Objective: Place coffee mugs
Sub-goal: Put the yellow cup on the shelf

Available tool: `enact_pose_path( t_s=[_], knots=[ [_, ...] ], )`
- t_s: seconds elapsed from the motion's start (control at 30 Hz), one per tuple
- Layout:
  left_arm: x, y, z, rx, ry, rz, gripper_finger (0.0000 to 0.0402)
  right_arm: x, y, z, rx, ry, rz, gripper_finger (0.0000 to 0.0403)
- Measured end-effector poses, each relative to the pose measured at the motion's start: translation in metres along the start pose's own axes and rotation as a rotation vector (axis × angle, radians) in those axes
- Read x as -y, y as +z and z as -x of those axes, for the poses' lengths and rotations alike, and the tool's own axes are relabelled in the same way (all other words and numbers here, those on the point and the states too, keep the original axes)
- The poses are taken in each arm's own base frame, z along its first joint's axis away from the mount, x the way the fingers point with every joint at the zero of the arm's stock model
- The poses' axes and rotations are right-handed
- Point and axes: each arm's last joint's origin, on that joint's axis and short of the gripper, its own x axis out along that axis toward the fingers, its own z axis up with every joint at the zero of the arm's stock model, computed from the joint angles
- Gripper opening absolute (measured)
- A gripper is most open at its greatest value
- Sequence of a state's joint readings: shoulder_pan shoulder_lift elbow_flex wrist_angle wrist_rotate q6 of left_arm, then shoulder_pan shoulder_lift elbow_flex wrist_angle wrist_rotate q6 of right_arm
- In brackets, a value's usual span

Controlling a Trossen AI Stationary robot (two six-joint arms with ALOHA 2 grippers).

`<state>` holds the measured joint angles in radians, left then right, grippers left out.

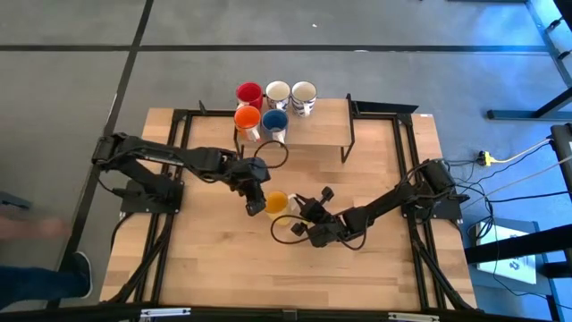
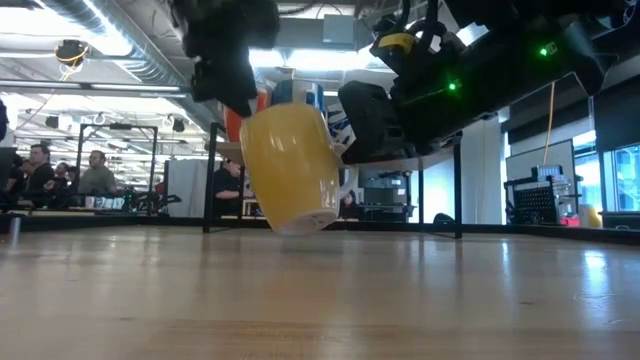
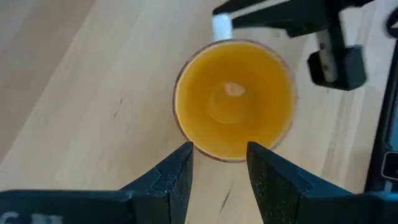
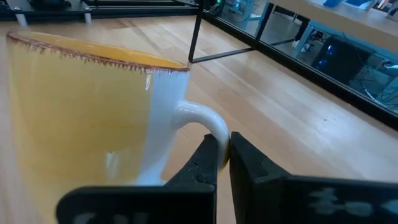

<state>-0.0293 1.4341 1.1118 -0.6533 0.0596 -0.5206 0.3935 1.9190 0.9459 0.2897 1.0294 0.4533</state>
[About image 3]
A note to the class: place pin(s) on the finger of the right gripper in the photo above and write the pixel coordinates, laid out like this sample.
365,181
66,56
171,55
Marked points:
295,20
236,4

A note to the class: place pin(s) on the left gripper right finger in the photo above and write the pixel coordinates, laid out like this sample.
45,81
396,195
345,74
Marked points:
273,193

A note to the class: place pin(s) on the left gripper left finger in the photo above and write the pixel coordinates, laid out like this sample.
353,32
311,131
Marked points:
169,186

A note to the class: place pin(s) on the yellow and cream mug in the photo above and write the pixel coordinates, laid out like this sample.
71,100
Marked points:
233,93

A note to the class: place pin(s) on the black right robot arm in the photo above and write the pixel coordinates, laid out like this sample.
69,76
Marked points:
393,23

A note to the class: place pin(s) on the black rail with camera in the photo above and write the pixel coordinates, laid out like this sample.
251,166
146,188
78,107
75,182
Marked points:
381,140

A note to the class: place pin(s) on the small black camera box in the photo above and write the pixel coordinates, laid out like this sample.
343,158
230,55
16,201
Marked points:
391,166

